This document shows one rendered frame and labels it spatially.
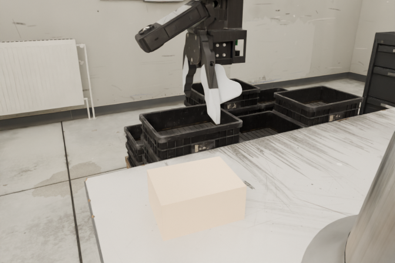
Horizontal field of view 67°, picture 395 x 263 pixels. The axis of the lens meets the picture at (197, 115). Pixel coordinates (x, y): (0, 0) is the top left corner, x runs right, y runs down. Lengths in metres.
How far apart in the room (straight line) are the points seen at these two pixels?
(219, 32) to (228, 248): 0.36
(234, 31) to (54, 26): 2.62
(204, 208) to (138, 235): 0.13
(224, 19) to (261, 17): 3.29
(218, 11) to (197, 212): 0.34
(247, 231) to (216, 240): 0.06
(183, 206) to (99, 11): 2.65
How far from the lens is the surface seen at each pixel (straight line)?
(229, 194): 0.56
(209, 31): 0.47
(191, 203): 0.53
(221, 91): 0.46
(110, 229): 0.60
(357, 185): 0.78
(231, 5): 0.49
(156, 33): 0.45
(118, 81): 3.15
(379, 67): 2.39
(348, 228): 0.18
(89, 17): 3.03
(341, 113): 1.79
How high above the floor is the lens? 1.09
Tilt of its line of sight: 21 degrees down
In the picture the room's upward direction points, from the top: straight up
